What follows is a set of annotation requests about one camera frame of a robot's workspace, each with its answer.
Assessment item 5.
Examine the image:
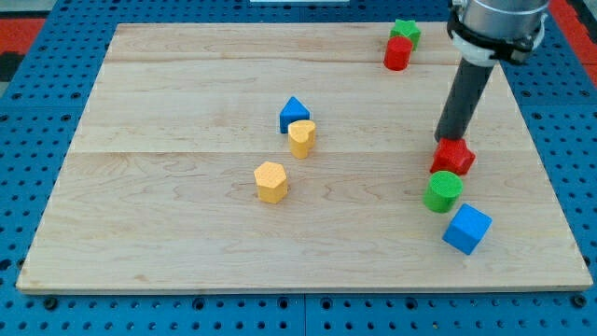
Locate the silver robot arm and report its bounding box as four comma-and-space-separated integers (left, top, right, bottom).
447, 0, 549, 67

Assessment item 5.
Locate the red star block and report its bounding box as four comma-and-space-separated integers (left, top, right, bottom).
429, 138, 477, 176

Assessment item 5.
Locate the green star block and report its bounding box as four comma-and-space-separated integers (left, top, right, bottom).
389, 19, 422, 50

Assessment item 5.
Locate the yellow hexagon block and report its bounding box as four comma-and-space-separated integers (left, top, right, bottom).
254, 161, 288, 203

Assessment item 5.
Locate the yellow heart block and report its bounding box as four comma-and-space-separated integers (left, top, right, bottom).
288, 119, 316, 159

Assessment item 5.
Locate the blue triangle block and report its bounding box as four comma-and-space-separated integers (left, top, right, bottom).
279, 96, 311, 133

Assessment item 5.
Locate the wooden board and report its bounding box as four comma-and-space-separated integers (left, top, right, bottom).
17, 22, 592, 295

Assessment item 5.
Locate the green cylinder block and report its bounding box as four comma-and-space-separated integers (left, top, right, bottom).
423, 171, 464, 213

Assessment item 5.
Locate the red cylinder block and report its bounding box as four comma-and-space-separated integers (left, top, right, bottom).
383, 35, 413, 71

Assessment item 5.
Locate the blue cube block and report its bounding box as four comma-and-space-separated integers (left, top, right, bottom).
442, 203, 493, 255

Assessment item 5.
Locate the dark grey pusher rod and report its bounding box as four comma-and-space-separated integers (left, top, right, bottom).
434, 59, 493, 141

